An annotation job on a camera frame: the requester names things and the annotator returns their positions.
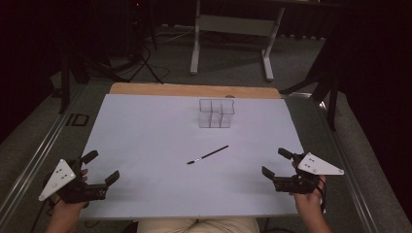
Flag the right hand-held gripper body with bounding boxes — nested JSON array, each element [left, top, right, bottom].
[[273, 151, 345, 195]]

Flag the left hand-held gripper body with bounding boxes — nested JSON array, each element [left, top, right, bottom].
[[38, 157, 108, 205]]

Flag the person's left hand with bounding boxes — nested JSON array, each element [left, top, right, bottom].
[[51, 168, 90, 216]]

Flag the person's right hand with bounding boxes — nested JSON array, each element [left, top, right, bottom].
[[289, 160, 326, 215]]

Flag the white table cover sheet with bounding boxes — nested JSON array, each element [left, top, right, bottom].
[[79, 93, 306, 221]]

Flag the black pen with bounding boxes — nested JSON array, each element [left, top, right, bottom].
[[186, 145, 230, 165]]

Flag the black metal stand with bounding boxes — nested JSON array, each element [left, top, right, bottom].
[[58, 45, 91, 115], [279, 61, 340, 132]]

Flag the clear acrylic compartment organizer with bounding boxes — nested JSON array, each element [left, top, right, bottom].
[[197, 98, 236, 129]]

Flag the person's beige trousers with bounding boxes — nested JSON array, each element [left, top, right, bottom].
[[136, 216, 261, 233]]

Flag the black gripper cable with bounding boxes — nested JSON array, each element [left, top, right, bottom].
[[29, 197, 63, 233], [315, 175, 327, 216]]

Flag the black floor socket frame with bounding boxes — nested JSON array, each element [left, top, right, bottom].
[[65, 113, 90, 127]]

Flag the metal floor rail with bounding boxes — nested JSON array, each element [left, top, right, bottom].
[[0, 83, 86, 222], [318, 100, 381, 233]]

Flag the black floor cables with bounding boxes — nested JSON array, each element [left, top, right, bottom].
[[81, 35, 171, 85]]

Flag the white metal desk frame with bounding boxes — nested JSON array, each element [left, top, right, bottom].
[[189, 0, 287, 83]]

